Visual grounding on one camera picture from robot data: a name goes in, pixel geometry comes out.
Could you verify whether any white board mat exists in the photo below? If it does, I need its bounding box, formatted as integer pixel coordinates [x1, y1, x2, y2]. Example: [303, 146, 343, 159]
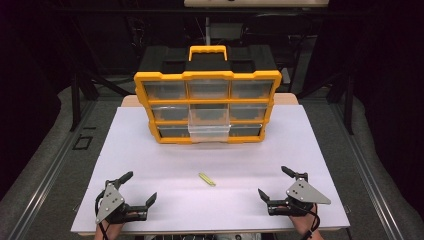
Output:
[70, 104, 351, 235]

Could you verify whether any yellow and black organizer cabinet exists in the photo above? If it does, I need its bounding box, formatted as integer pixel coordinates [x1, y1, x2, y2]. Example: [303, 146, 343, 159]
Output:
[133, 44, 283, 145]

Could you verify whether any person's right hand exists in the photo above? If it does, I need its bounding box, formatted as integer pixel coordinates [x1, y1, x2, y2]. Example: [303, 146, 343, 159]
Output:
[288, 210, 325, 240]

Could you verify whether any person's left hand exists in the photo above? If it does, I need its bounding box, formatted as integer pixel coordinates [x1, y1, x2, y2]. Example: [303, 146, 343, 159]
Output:
[94, 217, 126, 240]

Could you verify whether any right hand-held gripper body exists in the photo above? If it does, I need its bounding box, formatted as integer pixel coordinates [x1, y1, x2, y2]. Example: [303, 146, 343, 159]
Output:
[267, 171, 332, 217]

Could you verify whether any small yellow-green strip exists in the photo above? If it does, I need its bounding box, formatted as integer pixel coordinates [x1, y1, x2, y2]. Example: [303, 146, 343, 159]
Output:
[198, 171, 217, 187]

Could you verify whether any white pole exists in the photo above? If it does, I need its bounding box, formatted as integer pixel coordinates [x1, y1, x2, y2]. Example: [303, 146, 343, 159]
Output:
[205, 15, 212, 47]

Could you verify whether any clear plastic pulled-out drawer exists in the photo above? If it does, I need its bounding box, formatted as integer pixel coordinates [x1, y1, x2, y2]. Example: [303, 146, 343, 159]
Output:
[187, 104, 232, 143]

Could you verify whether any black metal stand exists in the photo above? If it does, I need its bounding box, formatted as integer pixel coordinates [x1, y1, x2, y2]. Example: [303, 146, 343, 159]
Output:
[69, 64, 134, 133]
[295, 64, 355, 136]

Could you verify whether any black cable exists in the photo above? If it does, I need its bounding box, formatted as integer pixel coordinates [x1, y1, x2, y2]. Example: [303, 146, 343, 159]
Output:
[94, 191, 112, 240]
[298, 201, 322, 240]

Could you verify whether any set of closed clear drawers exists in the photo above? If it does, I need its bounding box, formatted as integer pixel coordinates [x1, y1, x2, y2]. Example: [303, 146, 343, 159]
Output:
[143, 79, 275, 138]

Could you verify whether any grey metal floor rail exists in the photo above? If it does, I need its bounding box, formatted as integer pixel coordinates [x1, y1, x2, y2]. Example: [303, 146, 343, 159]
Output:
[6, 99, 98, 240]
[331, 99, 406, 240]

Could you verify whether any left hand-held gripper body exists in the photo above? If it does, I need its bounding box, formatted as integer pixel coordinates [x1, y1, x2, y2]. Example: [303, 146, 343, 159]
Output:
[95, 180, 149, 225]

